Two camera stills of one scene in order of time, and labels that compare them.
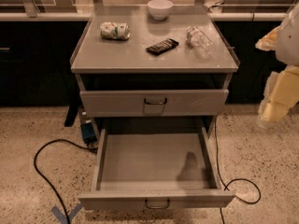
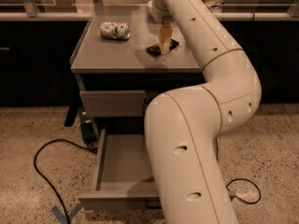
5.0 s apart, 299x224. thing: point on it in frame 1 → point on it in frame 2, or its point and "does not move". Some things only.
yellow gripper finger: (281, 93) → (165, 35)
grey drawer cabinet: (137, 72) does not move
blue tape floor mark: (63, 217) does not move
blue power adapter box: (88, 133) does not move
